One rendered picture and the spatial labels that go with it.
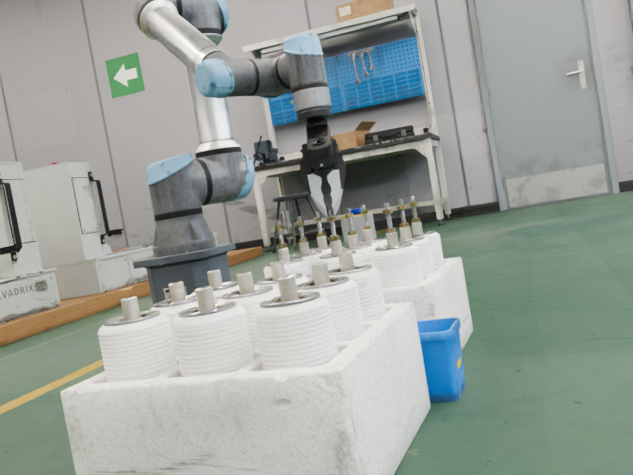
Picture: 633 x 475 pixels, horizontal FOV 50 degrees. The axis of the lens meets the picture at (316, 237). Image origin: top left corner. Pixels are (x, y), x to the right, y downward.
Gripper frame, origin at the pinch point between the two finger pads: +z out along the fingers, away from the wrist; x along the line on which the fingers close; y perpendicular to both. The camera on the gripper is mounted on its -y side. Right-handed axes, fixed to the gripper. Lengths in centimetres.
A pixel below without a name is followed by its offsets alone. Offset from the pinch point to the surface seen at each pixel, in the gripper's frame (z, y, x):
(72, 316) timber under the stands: 33, 172, 142
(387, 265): 12.2, -7.0, -9.7
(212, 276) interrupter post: 7.3, -26.0, 19.4
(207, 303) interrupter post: 8, -52, 14
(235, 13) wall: -196, 532, 96
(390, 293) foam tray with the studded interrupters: 17.2, -10.0, -9.3
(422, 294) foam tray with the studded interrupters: 18.1, -11.6, -15.1
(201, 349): 13, -56, 15
